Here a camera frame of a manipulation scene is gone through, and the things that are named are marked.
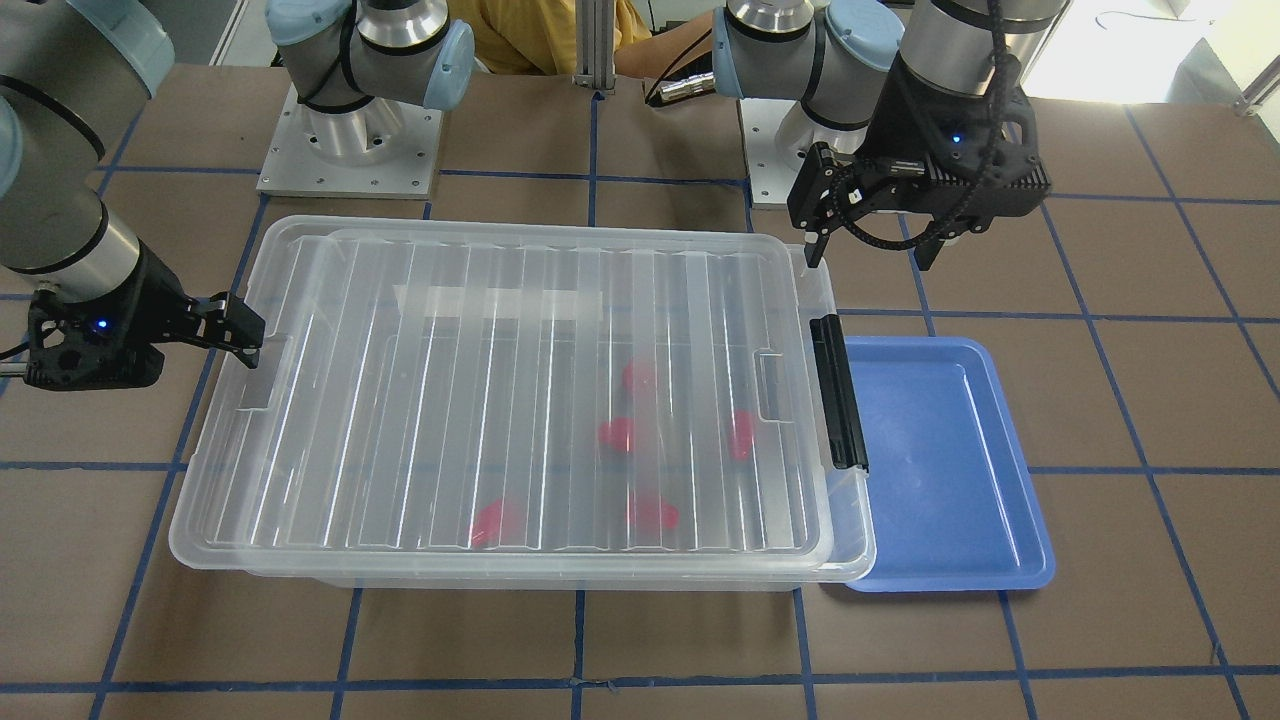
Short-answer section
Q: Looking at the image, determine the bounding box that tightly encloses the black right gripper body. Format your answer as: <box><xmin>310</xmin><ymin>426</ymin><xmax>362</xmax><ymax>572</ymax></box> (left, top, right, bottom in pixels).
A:
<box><xmin>23</xmin><ymin>245</ymin><xmax>196</xmax><ymax>391</ymax></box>

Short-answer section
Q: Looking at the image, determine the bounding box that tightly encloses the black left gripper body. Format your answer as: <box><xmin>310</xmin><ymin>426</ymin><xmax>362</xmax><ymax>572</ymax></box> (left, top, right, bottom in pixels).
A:
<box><xmin>855</xmin><ymin>56</ymin><xmax>1052</xmax><ymax>232</ymax></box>

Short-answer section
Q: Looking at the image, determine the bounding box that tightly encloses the clear plastic box lid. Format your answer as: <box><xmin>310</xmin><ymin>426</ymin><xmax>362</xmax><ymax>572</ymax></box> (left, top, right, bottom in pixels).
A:
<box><xmin>168</xmin><ymin>215</ymin><xmax>837</xmax><ymax>577</ymax></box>

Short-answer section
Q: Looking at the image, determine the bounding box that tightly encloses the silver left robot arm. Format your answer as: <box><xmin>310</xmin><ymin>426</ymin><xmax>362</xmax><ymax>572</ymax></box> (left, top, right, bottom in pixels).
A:
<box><xmin>710</xmin><ymin>1</ymin><xmax>1068</xmax><ymax>270</ymax></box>

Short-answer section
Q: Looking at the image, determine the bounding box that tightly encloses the clear plastic storage box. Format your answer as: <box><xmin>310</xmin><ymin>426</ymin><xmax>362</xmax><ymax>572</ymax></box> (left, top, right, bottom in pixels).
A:
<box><xmin>168</xmin><ymin>215</ymin><xmax>878</xmax><ymax>593</ymax></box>

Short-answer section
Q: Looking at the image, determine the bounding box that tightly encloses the red block back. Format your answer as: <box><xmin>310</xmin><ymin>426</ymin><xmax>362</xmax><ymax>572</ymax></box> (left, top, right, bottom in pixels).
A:
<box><xmin>621</xmin><ymin>359</ymin><xmax>659</xmax><ymax>397</ymax></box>

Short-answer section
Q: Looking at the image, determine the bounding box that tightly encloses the red block near latch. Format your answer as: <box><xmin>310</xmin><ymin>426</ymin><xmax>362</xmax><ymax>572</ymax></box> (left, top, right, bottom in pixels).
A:
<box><xmin>730</xmin><ymin>410</ymin><xmax>756</xmax><ymax>462</ymax></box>

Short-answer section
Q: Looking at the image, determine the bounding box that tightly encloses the blue plastic tray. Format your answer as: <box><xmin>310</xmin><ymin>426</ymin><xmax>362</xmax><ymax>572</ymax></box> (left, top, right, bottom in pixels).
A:
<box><xmin>846</xmin><ymin>336</ymin><xmax>1056</xmax><ymax>593</ymax></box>

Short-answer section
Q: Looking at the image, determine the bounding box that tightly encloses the red block far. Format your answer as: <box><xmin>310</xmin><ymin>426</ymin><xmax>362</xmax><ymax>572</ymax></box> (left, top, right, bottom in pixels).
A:
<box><xmin>468</xmin><ymin>498</ymin><xmax>529</xmax><ymax>550</ymax></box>

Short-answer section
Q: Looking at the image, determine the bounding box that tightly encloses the red block middle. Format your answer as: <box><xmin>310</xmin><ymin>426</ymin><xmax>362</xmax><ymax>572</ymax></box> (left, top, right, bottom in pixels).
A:
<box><xmin>596</xmin><ymin>416</ymin><xmax>637</xmax><ymax>454</ymax></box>

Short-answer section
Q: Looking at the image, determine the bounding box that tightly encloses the red block front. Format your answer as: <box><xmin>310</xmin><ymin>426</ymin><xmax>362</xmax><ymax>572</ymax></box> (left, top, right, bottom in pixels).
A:
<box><xmin>626</xmin><ymin>493</ymin><xmax>681</xmax><ymax>532</ymax></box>

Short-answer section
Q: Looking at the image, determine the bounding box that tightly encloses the person in yellow shirt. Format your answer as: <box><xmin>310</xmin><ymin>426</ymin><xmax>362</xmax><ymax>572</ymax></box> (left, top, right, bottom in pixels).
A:
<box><xmin>448</xmin><ymin>1</ymin><xmax>716</xmax><ymax>79</ymax></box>

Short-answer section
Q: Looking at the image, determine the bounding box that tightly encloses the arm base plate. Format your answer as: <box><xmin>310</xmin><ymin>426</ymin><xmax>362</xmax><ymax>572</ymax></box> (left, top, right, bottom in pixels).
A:
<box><xmin>739</xmin><ymin>99</ymin><xmax>867</xmax><ymax>209</ymax></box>
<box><xmin>256</xmin><ymin>88</ymin><xmax>445</xmax><ymax>201</ymax></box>

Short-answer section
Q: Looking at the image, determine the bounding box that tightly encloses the black box latch handle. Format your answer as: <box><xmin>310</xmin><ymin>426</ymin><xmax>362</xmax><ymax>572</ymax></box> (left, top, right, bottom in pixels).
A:
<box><xmin>809</xmin><ymin>313</ymin><xmax>870</xmax><ymax>471</ymax></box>

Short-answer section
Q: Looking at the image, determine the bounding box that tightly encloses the aluminium frame post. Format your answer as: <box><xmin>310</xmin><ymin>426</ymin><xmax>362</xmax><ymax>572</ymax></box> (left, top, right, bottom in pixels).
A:
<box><xmin>572</xmin><ymin>0</ymin><xmax>616</xmax><ymax>94</ymax></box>

